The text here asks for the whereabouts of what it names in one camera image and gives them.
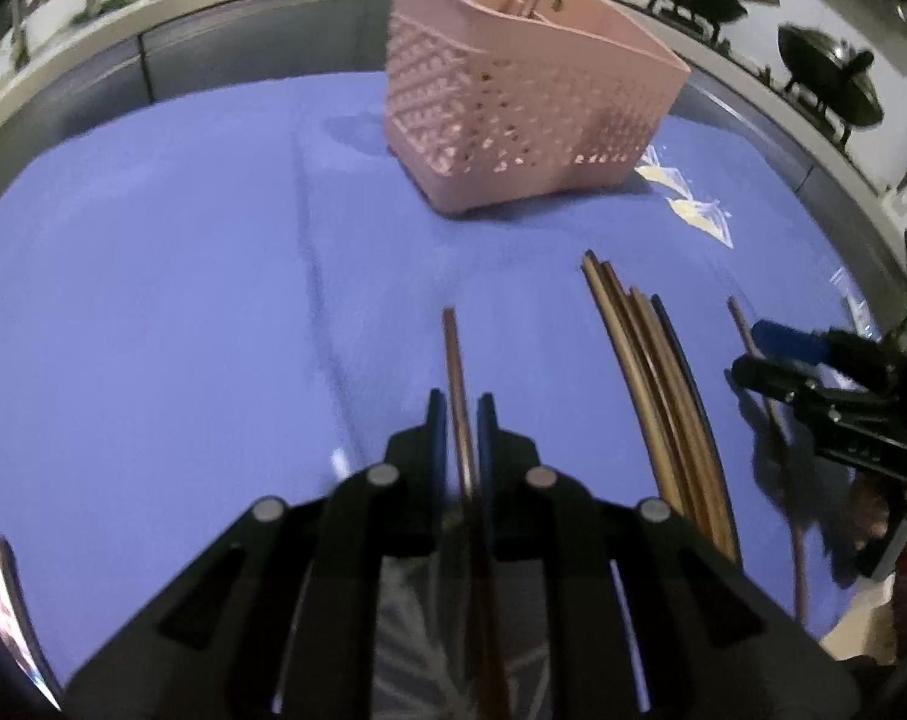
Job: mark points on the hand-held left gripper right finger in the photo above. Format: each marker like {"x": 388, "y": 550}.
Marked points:
{"x": 487, "y": 457}

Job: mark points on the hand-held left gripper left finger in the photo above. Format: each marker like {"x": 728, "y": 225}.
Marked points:
{"x": 438, "y": 457}

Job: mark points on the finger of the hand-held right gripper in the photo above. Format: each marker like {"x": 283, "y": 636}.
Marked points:
{"x": 787, "y": 341}
{"x": 772, "y": 381}

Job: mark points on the reddish brown chopstick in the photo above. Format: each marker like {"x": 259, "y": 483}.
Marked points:
{"x": 457, "y": 375}

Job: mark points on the tan bamboo chopstick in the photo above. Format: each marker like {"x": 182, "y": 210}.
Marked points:
{"x": 641, "y": 360}
{"x": 667, "y": 375}
{"x": 618, "y": 345}

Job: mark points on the brown wooden chopstick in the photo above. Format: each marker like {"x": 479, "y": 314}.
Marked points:
{"x": 798, "y": 577}

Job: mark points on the pink perforated plastic basket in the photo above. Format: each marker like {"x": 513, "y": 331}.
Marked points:
{"x": 513, "y": 112}

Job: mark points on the person's right hand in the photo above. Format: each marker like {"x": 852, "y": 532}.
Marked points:
{"x": 873, "y": 517}

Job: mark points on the black wok with lid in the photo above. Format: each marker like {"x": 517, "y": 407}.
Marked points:
{"x": 832, "y": 82}

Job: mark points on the smartphone with dark case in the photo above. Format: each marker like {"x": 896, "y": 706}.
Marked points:
{"x": 3, "y": 615}

